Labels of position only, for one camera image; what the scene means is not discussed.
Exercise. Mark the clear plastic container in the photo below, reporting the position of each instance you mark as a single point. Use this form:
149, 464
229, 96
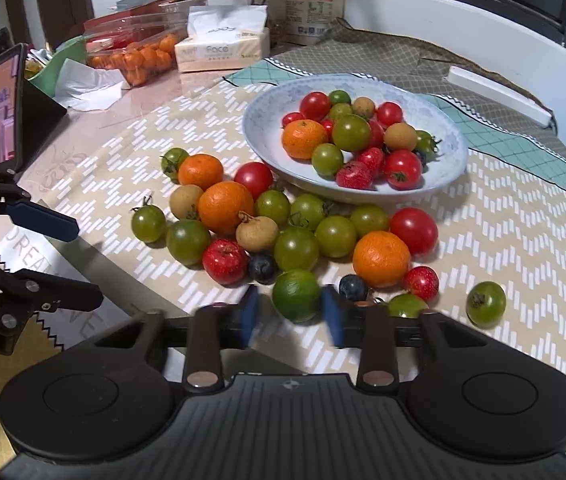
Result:
113, 27

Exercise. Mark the mandarin orange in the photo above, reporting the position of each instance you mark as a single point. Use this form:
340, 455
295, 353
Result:
200, 171
380, 258
304, 138
225, 207

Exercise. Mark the white power strip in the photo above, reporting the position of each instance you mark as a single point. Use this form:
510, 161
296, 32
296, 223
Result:
498, 94

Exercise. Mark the pile of kumquats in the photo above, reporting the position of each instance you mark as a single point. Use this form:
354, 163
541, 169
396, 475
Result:
138, 62

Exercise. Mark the red hawthorn berry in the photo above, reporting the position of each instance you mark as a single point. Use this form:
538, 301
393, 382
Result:
225, 261
354, 175
292, 119
327, 129
420, 282

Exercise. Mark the green cherry tomato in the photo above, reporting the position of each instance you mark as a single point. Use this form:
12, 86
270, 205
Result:
327, 159
338, 111
425, 142
350, 132

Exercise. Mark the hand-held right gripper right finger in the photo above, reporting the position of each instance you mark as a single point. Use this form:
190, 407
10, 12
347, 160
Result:
334, 317

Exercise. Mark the white blue patterned plate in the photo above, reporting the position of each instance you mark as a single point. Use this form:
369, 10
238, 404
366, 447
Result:
263, 130

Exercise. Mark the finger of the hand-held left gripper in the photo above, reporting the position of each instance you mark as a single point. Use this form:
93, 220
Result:
73, 296
43, 222

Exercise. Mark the red cherry tomato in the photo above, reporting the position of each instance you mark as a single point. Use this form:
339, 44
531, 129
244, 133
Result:
413, 230
403, 169
389, 113
254, 179
377, 132
314, 105

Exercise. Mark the green lime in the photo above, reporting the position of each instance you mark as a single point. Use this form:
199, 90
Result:
339, 96
297, 295

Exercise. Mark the green cloth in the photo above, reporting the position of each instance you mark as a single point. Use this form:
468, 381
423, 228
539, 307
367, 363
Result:
50, 80

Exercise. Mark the brown longan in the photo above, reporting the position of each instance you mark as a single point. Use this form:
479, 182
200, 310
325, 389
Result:
186, 201
399, 136
363, 106
257, 232

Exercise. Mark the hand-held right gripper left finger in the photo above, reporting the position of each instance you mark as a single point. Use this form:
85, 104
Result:
249, 317

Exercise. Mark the crumpled white paper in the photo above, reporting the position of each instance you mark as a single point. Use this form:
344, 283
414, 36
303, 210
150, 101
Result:
88, 87

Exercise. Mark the printed food bag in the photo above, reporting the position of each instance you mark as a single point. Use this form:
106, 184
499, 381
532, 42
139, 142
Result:
313, 15

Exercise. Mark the tissue pack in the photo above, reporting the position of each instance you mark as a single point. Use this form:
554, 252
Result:
223, 52

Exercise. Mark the pile of green tomatoes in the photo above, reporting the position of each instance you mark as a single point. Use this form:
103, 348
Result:
335, 236

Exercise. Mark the dark wooden door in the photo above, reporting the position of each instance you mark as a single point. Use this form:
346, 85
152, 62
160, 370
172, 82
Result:
63, 0

